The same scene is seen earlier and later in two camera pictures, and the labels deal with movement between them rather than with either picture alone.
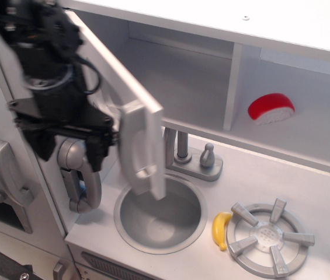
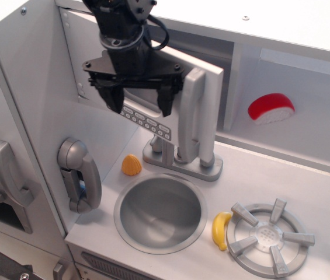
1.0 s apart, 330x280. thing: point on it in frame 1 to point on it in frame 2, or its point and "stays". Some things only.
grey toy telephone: [83, 185] stays
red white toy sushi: [270, 108] stays
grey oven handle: [59, 269] stays
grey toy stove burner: [265, 239] stays
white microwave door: [138, 120] to [195, 124]
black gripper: [63, 109] to [135, 66]
